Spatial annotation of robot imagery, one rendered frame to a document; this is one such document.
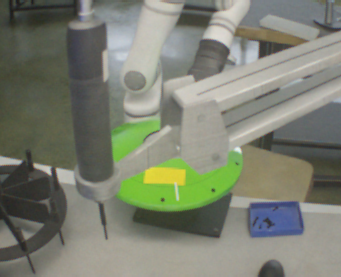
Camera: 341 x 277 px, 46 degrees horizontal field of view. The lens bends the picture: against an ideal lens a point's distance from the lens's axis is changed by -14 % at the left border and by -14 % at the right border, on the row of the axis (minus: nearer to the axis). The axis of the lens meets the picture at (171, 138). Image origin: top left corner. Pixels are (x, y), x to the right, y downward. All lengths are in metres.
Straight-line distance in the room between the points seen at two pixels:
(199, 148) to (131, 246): 0.53
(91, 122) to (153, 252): 0.58
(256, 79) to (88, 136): 0.18
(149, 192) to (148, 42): 0.36
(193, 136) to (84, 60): 0.14
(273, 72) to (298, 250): 0.58
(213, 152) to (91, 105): 0.14
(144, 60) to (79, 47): 0.69
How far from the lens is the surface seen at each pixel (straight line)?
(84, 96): 0.40
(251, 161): 1.70
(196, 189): 0.87
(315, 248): 1.01
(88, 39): 0.38
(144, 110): 1.15
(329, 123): 2.72
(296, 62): 0.51
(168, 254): 0.95
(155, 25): 1.02
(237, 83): 0.48
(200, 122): 0.45
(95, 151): 0.43
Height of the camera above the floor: 1.64
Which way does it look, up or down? 35 degrees down
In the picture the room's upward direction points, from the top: 1 degrees clockwise
